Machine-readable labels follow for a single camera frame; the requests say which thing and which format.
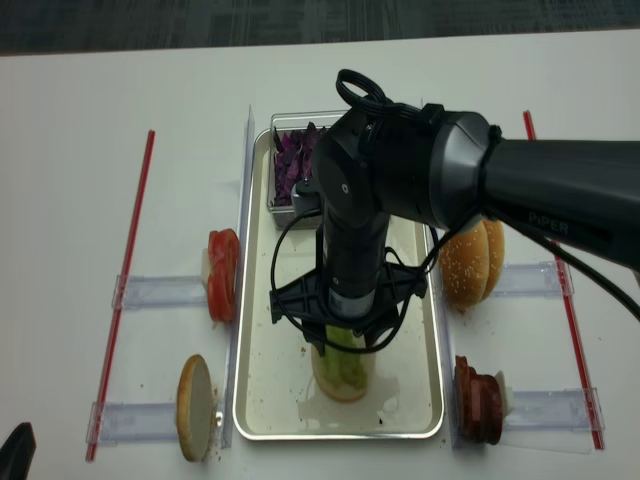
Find left lower clear pusher track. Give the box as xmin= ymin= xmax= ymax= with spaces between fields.
xmin=86 ymin=402 xmax=178 ymax=445

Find right red strip rail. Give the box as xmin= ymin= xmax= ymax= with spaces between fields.
xmin=522 ymin=110 xmax=605 ymax=450

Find left red strip rail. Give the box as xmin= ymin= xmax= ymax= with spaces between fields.
xmin=85 ymin=130 xmax=156 ymax=463

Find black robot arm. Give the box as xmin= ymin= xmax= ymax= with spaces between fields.
xmin=270 ymin=105 xmax=639 ymax=353

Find bun bottom on tray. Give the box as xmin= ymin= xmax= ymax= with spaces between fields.
xmin=311 ymin=347 xmax=376 ymax=402

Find right lower clear pusher track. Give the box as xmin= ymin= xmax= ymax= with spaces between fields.
xmin=495 ymin=371 xmax=605 ymax=432

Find green lettuce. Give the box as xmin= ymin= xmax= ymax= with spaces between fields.
xmin=321 ymin=326 xmax=368 ymax=389

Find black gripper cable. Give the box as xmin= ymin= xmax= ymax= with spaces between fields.
xmin=269 ymin=68 xmax=640 ymax=351

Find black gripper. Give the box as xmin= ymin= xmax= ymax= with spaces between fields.
xmin=269 ymin=202 xmax=426 ymax=354

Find clear pusher track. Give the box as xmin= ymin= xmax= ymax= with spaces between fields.
xmin=86 ymin=402 xmax=178 ymax=445
xmin=495 ymin=371 xmax=605 ymax=432
xmin=492 ymin=261 xmax=574 ymax=297
xmin=111 ymin=275 xmax=207 ymax=310

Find black object bottom left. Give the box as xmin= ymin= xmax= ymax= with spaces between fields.
xmin=0 ymin=422 xmax=37 ymax=480

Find left upper clear pusher track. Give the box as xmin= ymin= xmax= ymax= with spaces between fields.
xmin=111 ymin=275 xmax=207 ymax=310

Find sesame bun top front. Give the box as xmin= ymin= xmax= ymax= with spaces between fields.
xmin=438 ymin=223 xmax=490 ymax=310

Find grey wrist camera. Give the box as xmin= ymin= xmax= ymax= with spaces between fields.
xmin=291 ymin=178 xmax=321 ymax=216

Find red strip rail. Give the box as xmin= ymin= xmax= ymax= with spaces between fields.
xmin=522 ymin=110 xmax=605 ymax=450
xmin=85 ymin=130 xmax=156 ymax=463

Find sliced meat stack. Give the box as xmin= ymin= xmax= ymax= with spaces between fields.
xmin=454 ymin=356 xmax=504 ymax=445

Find upright bun half left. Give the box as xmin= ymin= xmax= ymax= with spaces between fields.
xmin=176 ymin=354 xmax=215 ymax=462

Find purple cabbage leaves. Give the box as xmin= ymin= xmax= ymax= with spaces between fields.
xmin=273 ymin=122 xmax=327 ymax=206

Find clear plastic salad container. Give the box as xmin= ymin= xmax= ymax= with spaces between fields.
xmin=266 ymin=110 xmax=345 ymax=230

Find metal baking tray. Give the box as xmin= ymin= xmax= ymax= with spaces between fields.
xmin=233 ymin=127 xmax=445 ymax=442

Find sesame bun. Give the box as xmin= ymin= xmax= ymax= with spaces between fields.
xmin=438 ymin=223 xmax=490 ymax=310
xmin=483 ymin=219 xmax=505 ymax=299

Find sesame bun top rear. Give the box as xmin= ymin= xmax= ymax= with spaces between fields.
xmin=483 ymin=219 xmax=505 ymax=299

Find right upper clear pusher track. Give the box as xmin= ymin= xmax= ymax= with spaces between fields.
xmin=492 ymin=261 xmax=574 ymax=297

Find tomato slices stack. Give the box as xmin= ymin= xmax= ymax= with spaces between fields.
xmin=201 ymin=228 xmax=240 ymax=323

